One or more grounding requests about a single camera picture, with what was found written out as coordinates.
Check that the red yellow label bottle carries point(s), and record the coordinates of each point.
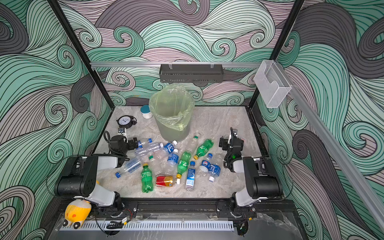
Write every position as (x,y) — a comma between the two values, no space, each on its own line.
(167,181)

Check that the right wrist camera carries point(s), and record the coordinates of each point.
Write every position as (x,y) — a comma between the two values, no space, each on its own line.
(233,134)

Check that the clear bottle blue cap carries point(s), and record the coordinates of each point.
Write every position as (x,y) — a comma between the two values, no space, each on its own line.
(142,143)

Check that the teal lid white jar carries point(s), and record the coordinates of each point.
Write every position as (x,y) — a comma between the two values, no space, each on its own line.
(146,113)

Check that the green Sprite bottle yellow cap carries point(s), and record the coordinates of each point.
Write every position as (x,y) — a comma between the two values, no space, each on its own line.
(147,179)

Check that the clear bottle white cap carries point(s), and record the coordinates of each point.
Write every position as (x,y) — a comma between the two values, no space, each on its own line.
(152,147)

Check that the Pocari Sweat bottle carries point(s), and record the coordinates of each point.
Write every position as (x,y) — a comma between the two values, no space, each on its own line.
(172,162)

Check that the mesh bin with green bag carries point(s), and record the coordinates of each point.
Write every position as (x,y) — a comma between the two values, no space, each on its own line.
(172,108)

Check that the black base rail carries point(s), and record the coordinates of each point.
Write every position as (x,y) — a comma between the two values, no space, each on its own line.
(221,208)

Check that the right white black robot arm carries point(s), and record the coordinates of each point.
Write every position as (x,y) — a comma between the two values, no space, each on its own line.
(262,182)

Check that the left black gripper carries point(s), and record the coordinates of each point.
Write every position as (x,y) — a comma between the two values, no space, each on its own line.
(132,144)

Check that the blue label water bottle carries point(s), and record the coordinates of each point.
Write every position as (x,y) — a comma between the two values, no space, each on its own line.
(191,176)

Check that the black wall shelf tray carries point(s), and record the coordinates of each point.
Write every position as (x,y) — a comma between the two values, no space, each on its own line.
(191,73)

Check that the blue label bottle white cap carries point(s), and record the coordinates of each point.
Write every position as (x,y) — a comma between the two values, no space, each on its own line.
(165,150)

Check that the Pepsi label clear bottle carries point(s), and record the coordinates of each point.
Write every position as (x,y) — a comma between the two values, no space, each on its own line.
(205,165)

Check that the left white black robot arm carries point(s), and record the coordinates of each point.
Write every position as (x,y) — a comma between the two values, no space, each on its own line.
(78,178)

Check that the large clear blue label bottle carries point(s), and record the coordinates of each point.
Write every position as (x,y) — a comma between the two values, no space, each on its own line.
(128,167)

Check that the clear bottle green cap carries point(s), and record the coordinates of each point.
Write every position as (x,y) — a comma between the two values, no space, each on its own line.
(192,144)

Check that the clear acrylic wall holder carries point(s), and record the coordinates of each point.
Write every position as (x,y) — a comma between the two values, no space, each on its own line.
(272,83)

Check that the clear bottle green band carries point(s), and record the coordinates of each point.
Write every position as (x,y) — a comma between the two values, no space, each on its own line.
(155,165)

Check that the white slotted cable duct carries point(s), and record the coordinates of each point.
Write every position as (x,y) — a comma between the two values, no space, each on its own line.
(226,226)

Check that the yellow plush toy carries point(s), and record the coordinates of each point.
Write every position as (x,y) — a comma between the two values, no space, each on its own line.
(76,213)

